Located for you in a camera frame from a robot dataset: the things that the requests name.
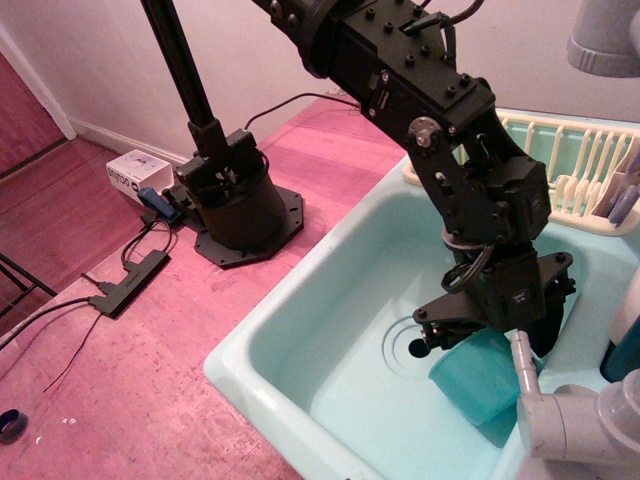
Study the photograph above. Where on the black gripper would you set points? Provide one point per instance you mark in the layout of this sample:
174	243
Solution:
525	291

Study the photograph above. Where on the teal plastic cup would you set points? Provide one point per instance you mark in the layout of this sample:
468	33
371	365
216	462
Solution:
478	376

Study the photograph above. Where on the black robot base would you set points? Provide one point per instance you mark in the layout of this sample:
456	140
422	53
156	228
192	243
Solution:
239	215

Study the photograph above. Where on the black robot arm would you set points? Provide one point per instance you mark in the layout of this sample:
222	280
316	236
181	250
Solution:
398	62

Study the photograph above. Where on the grey toy faucet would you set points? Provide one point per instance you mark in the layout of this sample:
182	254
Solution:
576	424

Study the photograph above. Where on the teal soap bottle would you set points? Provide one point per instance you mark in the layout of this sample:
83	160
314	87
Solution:
622	355

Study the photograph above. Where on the mint green toy sink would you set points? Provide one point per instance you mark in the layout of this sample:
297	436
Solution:
322	367

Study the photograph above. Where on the cream dish drying rack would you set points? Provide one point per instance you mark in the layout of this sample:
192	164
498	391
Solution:
585	170

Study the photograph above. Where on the purple utensils in holder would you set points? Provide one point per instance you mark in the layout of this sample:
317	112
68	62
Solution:
626	194

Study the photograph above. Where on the grey overhead pipe fitting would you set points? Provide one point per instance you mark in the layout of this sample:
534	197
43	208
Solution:
605	39

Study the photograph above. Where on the black usb hub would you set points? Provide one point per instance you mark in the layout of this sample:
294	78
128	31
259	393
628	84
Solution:
118	297

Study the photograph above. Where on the white cardboard box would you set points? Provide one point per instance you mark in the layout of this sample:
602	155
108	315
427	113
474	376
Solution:
131	172

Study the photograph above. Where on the black tape roll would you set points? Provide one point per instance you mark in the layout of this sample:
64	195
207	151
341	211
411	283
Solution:
13	426

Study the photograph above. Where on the blue clamp handle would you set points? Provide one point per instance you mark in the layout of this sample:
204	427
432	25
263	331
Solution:
152	200

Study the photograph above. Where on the black metal stand frame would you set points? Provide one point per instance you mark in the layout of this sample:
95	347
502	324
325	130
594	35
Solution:
25	281

